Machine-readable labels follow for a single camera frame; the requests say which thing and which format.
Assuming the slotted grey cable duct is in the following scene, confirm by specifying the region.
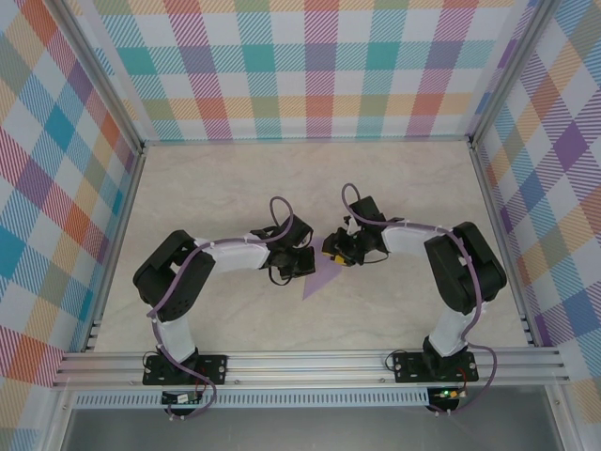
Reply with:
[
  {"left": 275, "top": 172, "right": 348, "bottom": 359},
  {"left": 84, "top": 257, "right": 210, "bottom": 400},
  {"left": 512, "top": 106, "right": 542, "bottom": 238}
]
[{"left": 69, "top": 387, "right": 431, "bottom": 410}]

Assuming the purple square paper sheet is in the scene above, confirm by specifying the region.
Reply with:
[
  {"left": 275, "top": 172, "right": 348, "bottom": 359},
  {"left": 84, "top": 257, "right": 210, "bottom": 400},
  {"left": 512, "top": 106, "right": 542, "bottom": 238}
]
[{"left": 301, "top": 237, "right": 345, "bottom": 301}]

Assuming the purple cable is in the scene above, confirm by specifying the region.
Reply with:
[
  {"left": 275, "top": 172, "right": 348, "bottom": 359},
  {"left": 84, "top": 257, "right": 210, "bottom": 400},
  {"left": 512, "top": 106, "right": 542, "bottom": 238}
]
[
  {"left": 146, "top": 195, "right": 296, "bottom": 421},
  {"left": 340, "top": 182, "right": 501, "bottom": 417}
]

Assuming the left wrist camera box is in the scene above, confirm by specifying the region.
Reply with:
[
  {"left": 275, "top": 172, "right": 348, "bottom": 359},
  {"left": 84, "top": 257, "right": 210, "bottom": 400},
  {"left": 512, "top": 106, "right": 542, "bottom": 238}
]
[{"left": 277, "top": 215, "right": 315, "bottom": 249}]

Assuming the long aluminium mounting rail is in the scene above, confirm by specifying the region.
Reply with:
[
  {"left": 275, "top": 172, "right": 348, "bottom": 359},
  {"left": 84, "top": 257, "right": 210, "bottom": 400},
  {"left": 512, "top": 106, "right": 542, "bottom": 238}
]
[{"left": 51, "top": 347, "right": 572, "bottom": 389}]

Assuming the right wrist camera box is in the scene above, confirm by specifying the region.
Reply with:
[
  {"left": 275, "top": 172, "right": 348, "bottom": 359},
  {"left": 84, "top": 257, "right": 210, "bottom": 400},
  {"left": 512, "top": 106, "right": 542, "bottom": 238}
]
[{"left": 349, "top": 195, "right": 387, "bottom": 227}]

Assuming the aluminium frame leg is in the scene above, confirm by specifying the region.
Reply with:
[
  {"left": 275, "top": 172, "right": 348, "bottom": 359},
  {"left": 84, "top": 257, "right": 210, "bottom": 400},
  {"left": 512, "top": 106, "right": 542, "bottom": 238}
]
[
  {"left": 547, "top": 384, "right": 581, "bottom": 451},
  {"left": 44, "top": 388, "right": 72, "bottom": 451}
]

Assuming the grey metal panel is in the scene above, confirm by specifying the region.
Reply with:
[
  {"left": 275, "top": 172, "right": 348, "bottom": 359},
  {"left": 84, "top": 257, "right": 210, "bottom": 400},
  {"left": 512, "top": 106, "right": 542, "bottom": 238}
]
[{"left": 60, "top": 407, "right": 564, "bottom": 451}]

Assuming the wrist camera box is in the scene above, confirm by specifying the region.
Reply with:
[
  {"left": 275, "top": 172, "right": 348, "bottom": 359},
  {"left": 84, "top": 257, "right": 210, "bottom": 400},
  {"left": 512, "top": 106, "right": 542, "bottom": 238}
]
[
  {"left": 277, "top": 215, "right": 315, "bottom": 249},
  {"left": 349, "top": 195, "right": 387, "bottom": 227}
]

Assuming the aluminium frame post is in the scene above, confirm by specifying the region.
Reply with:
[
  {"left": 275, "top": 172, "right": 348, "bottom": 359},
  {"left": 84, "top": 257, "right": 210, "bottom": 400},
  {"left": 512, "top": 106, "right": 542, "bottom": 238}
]
[
  {"left": 49, "top": 0, "right": 146, "bottom": 154},
  {"left": 467, "top": 0, "right": 562, "bottom": 148}
]

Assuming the aluminium table edge rail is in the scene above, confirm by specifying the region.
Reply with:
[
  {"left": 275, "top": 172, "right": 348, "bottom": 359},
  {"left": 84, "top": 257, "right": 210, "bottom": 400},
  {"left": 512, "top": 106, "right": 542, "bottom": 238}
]
[
  {"left": 469, "top": 140, "right": 539, "bottom": 348},
  {"left": 83, "top": 143, "right": 147, "bottom": 354}
]

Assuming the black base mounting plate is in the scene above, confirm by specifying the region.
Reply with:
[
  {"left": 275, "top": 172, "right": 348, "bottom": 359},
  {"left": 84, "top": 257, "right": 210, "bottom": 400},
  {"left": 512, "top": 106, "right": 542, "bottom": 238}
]
[
  {"left": 142, "top": 354, "right": 229, "bottom": 387},
  {"left": 393, "top": 350, "right": 480, "bottom": 384}
]

